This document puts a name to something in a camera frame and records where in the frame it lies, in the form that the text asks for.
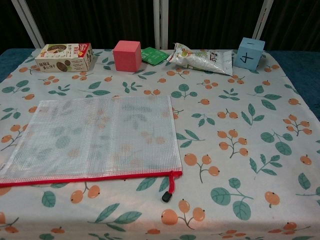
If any chocolate cookie box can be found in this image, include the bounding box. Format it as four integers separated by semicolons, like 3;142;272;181
34;42;95;74

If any white frame post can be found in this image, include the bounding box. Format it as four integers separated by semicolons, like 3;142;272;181
11;0;46;50
152;0;170;51
252;0;275;51

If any silver snack bag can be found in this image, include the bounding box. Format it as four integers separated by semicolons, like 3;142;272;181
166;42;234;77

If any black pleated curtain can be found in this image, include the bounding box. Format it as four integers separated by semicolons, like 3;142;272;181
0;0;320;54

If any green sachet packet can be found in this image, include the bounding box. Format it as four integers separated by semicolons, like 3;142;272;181
141;46;170;66

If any floral fruit tablecloth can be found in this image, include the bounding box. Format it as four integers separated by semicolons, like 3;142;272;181
0;47;320;240

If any red zipper pull cord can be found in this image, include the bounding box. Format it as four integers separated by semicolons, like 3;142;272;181
161;170;176;203

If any blue foam number cube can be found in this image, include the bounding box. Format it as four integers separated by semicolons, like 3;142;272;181
232;37;266;70

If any clear mesh zipper bag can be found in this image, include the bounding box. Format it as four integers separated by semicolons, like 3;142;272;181
0;94;184;189

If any red foam cube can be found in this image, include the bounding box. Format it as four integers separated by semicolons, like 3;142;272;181
112;40;143;73

